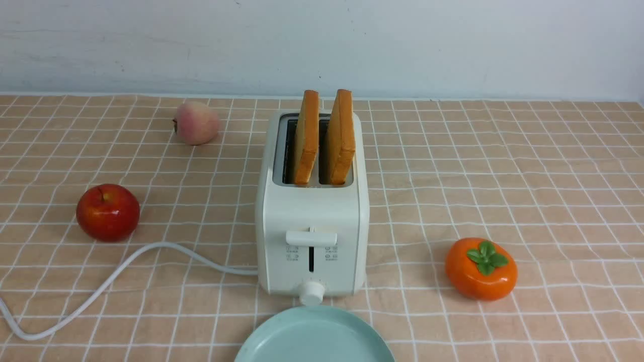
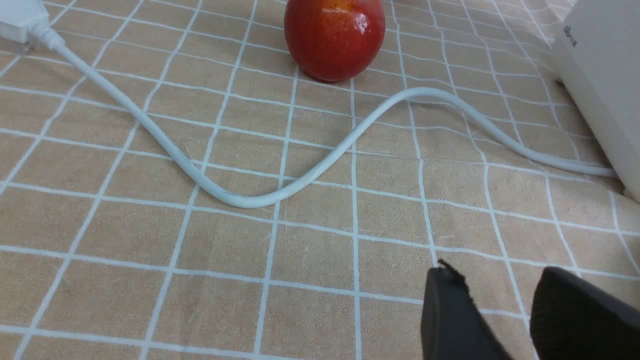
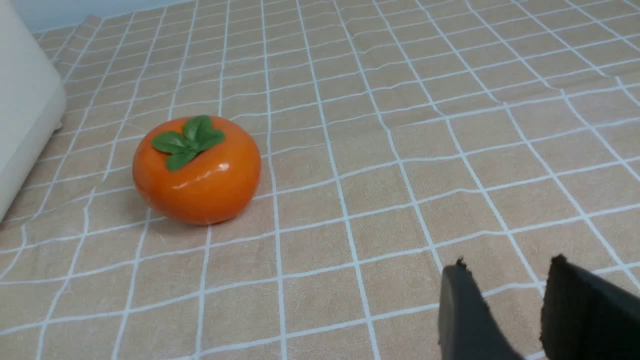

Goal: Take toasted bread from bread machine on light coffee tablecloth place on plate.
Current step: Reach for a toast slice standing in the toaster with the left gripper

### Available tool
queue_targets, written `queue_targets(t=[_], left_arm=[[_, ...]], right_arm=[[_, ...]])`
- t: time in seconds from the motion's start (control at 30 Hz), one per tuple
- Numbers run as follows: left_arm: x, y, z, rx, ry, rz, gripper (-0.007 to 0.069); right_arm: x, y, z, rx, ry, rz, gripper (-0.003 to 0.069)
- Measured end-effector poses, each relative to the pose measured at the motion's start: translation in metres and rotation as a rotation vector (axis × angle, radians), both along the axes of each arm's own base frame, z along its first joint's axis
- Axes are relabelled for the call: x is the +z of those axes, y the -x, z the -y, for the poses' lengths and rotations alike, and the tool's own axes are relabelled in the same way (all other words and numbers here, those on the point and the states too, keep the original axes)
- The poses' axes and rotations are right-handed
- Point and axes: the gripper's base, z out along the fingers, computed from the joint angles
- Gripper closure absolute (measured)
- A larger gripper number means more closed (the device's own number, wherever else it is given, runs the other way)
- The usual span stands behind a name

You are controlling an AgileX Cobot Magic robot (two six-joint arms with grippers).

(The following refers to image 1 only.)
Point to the toast slice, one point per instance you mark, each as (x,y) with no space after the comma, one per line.
(340,141)
(307,138)

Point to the white two-slot toaster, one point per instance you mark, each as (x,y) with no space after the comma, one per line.
(312,240)

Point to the pink peach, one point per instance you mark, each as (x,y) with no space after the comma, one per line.
(195,123)

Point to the light green plate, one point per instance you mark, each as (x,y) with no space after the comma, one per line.
(315,333)

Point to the orange persimmon with green leaf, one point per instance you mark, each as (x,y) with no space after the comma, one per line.
(480,269)

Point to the red apple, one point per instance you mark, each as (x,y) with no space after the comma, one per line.
(108,212)

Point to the checkered peach tablecloth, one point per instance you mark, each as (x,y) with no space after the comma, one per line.
(558,185)

